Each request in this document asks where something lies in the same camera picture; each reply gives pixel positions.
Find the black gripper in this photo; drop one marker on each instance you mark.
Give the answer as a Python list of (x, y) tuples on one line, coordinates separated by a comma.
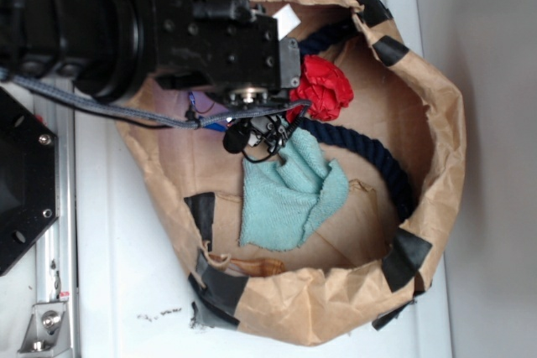
[(230, 49)]

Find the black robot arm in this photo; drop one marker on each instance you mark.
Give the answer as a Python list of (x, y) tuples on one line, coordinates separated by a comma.
[(65, 38)]

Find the red crumpled paper ball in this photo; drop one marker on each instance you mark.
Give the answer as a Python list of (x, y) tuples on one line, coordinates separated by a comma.
[(325, 86)]

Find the teal microfiber cloth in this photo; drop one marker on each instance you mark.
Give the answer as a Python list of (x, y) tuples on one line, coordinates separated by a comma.
[(285, 201)]

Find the brown paper bag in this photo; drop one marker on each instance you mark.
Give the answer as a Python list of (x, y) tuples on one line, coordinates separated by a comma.
[(402, 145)]

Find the black octagonal mount plate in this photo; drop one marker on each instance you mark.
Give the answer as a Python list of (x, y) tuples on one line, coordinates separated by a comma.
[(27, 180)]

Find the aluminium extrusion rail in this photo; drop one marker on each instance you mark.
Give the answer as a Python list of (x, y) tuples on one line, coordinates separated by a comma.
[(55, 250)]

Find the silver corner bracket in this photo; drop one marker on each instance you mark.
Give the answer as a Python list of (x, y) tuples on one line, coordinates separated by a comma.
[(48, 332)]

